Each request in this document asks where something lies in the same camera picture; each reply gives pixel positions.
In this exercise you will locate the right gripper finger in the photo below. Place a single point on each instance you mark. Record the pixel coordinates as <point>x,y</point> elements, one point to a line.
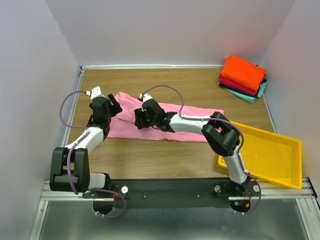
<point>140,113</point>
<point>140,122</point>

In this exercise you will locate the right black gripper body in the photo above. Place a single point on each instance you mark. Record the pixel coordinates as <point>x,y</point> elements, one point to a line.
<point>151,121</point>

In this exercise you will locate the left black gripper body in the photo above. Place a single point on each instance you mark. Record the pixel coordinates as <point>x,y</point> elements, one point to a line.
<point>111,111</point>

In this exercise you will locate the pink t shirt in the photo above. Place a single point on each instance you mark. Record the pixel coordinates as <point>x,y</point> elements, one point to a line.
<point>122,126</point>

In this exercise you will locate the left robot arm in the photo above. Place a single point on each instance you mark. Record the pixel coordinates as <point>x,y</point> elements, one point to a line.
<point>70,171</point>

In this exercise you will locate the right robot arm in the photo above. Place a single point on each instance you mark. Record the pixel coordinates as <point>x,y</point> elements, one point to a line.
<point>224,138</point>

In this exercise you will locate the teal folded t shirt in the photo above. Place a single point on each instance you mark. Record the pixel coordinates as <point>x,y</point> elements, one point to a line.
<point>243,95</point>

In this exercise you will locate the orange folded t shirt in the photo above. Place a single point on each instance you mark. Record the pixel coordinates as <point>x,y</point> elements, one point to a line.
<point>243,72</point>

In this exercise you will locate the yellow plastic tray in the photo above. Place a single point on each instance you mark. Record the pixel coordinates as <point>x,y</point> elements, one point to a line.
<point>272,157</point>

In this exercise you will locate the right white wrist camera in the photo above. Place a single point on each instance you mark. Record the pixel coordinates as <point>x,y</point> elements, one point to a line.
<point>143,97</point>

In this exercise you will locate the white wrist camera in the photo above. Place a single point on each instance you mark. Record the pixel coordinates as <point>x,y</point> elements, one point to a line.
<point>95,92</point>
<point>143,97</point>

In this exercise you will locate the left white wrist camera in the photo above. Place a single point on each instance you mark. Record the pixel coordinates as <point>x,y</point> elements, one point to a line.
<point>95,92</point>

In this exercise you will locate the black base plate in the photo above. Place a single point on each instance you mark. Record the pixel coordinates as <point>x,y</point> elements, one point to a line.
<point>174,193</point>

